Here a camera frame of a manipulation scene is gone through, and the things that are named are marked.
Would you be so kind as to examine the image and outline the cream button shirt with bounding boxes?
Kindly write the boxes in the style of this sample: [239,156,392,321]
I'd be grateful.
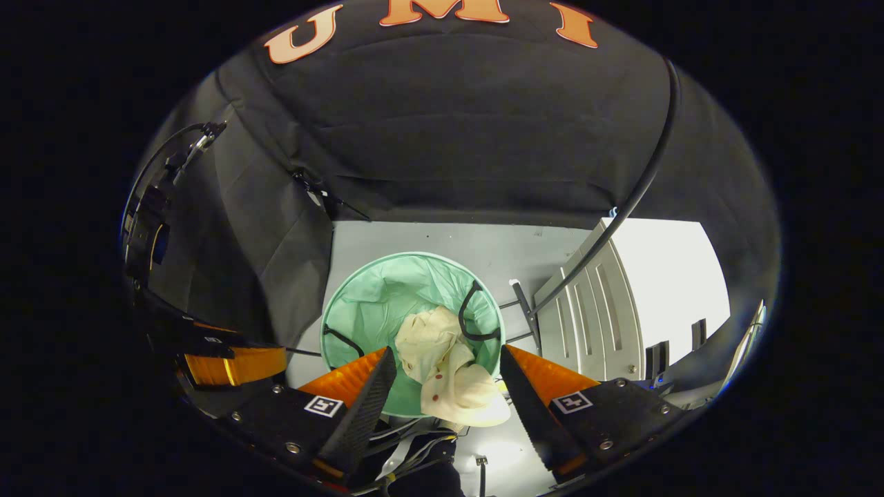
[394,306,512,427]

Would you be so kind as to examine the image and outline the black backdrop cloth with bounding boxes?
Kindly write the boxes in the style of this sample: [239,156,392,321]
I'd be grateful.
[124,0,781,353]

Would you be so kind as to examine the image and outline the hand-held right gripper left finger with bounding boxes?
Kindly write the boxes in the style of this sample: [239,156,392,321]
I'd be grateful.
[231,345,398,480]

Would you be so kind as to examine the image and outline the green laundry hamper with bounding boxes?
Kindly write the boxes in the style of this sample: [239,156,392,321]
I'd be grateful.
[320,251,506,418]

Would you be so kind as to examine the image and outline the black clothes rack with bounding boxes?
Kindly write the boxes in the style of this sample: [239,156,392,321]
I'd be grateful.
[508,57,681,353]

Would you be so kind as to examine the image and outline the white and black cables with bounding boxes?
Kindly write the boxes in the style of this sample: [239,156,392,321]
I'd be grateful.
[352,414,470,497]

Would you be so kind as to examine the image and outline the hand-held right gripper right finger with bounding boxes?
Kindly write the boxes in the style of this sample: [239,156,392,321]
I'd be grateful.
[499,344,688,477]

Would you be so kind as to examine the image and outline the white cabinet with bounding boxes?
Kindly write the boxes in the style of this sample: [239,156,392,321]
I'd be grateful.
[533,217,731,387]

